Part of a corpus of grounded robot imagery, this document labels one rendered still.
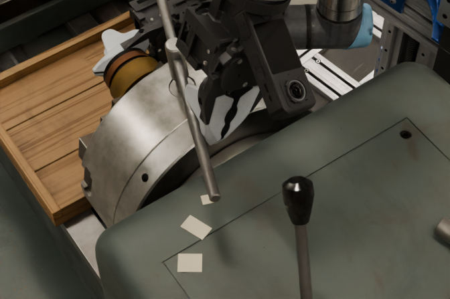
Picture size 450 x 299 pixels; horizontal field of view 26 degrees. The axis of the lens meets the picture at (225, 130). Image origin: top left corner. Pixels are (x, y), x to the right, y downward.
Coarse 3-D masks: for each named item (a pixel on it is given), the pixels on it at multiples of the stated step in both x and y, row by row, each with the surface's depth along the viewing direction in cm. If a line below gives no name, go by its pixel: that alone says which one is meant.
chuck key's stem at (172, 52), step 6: (168, 42) 115; (174, 42) 115; (168, 48) 114; (174, 48) 114; (168, 54) 115; (174, 54) 114; (180, 54) 115; (168, 60) 116; (186, 66) 118; (174, 72) 118; (186, 72) 118; (174, 78) 119
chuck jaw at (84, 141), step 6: (114, 102) 136; (84, 138) 131; (90, 138) 131; (84, 144) 131; (84, 150) 131; (84, 174) 130; (90, 174) 128; (84, 180) 131; (90, 180) 129; (90, 186) 130
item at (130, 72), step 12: (132, 48) 142; (120, 60) 140; (132, 60) 139; (144, 60) 140; (156, 60) 142; (108, 72) 141; (120, 72) 139; (132, 72) 138; (144, 72) 137; (108, 84) 142; (120, 84) 139; (132, 84) 137; (120, 96) 138
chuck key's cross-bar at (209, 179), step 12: (168, 12) 119; (168, 24) 118; (168, 36) 117; (180, 60) 115; (180, 72) 114; (180, 84) 113; (192, 120) 108; (192, 132) 107; (204, 144) 105; (204, 156) 103; (204, 168) 102; (204, 180) 101; (216, 192) 99
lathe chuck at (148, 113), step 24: (168, 72) 123; (192, 72) 123; (144, 96) 122; (168, 96) 121; (120, 120) 123; (144, 120) 121; (168, 120) 120; (96, 144) 125; (120, 144) 122; (144, 144) 120; (96, 168) 125; (120, 168) 122; (96, 192) 127; (120, 192) 122
